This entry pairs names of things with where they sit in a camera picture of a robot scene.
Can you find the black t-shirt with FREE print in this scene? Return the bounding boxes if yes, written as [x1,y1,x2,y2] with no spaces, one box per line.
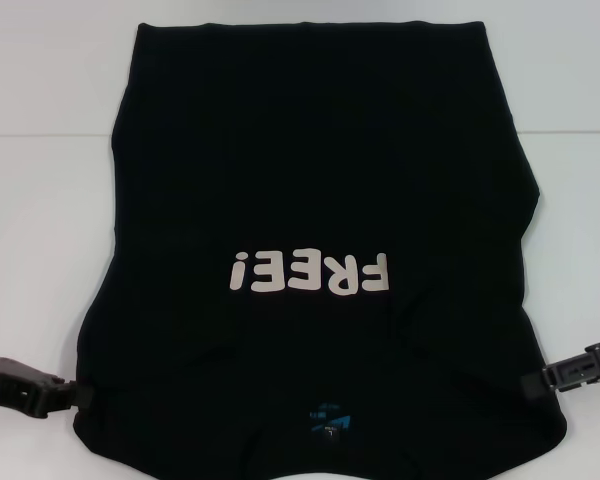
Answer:
[72,20,574,480]

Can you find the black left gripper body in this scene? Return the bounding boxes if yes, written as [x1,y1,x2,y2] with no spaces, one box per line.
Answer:
[0,355,56,417]

